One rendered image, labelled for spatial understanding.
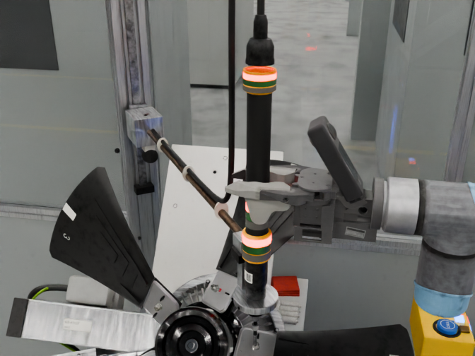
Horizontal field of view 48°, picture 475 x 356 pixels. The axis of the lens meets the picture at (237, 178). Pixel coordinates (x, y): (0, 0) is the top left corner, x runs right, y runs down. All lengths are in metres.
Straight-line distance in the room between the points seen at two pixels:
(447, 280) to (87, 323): 0.67
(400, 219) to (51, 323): 0.71
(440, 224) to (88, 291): 0.71
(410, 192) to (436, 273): 0.12
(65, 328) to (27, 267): 0.89
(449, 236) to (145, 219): 0.97
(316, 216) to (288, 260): 0.93
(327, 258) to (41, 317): 0.86
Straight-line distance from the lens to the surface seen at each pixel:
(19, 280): 2.04
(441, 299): 0.79
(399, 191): 0.71
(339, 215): 0.74
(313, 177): 0.73
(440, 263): 0.76
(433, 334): 1.18
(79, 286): 1.15
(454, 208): 0.72
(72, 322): 1.11
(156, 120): 1.28
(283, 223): 0.89
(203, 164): 1.21
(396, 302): 1.73
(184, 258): 1.17
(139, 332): 1.07
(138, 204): 1.49
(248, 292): 0.83
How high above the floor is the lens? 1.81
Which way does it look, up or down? 25 degrees down
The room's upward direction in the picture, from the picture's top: straight up
